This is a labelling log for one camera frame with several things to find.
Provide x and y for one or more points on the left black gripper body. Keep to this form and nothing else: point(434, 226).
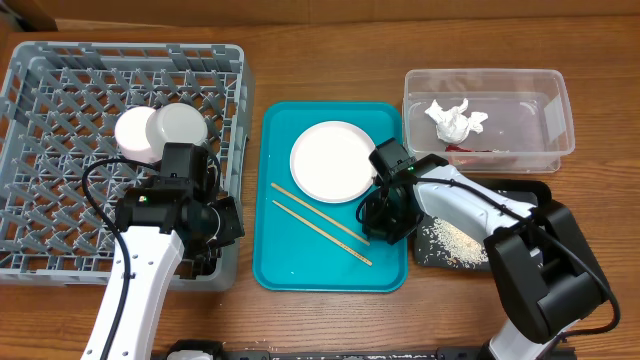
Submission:
point(198, 245)

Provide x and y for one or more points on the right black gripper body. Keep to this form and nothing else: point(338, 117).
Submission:
point(382, 220)

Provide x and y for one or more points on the white rice pile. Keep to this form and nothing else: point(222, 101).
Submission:
point(448, 246)

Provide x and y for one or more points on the white round plate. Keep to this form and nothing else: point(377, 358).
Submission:
point(330, 163)

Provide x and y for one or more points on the red foil snack wrapper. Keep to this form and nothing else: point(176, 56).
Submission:
point(459, 156)

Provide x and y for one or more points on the wooden chopstick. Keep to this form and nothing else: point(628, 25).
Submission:
point(320, 213)
point(324, 234)

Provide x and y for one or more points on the white paper napkin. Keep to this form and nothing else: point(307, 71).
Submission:
point(453, 125)

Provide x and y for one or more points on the grey bowl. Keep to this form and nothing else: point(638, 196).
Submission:
point(175, 123)

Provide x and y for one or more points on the pink shallow bowl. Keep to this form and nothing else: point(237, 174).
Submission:
point(130, 135)

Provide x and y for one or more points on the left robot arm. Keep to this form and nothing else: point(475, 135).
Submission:
point(176, 214)

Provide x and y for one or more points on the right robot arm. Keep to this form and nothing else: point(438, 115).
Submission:
point(550, 284)

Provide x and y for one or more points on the black food waste tray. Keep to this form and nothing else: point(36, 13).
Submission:
point(530, 191)

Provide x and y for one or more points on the clear plastic waste bin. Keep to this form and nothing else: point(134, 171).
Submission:
point(530, 118)

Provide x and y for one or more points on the grey plastic dishwasher rack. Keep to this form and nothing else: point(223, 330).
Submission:
point(60, 178)

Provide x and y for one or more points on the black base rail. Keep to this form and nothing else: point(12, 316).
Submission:
point(215, 350)

